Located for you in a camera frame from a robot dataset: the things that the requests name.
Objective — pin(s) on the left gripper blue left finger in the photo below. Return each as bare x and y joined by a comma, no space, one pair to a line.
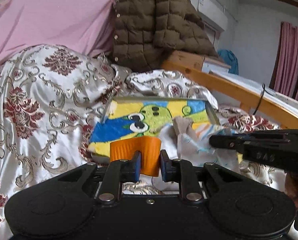
117,173

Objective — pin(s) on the pink curtain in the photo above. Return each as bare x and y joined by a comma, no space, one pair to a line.
285,73

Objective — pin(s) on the orange cloth roll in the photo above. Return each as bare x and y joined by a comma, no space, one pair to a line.
149,147

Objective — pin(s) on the white wet wipe packet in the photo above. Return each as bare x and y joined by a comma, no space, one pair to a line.
185,147

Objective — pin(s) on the person's hand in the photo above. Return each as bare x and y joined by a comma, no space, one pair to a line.
291,187

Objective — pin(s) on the wooden bed frame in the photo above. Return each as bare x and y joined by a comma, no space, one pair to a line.
190,65

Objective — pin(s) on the grey tray with cartoon towel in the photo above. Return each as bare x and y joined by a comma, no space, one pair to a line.
131,116

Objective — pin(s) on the brown quilted jacket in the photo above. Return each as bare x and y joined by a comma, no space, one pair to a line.
147,31

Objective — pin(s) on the pink bed sheet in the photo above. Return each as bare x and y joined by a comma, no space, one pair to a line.
84,26

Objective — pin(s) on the floral satin bedspread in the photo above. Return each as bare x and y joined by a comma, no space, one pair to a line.
51,98

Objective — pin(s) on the white air conditioner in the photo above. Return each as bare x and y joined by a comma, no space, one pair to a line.
211,14

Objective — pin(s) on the white muslin cloth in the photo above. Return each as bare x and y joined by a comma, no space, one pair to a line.
168,139

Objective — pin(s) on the beige linen pouch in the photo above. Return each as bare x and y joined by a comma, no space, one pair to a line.
183,125

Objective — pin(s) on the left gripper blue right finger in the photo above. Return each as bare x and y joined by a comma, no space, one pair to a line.
185,174

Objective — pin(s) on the striped colourful sock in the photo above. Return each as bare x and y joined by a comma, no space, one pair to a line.
208,129

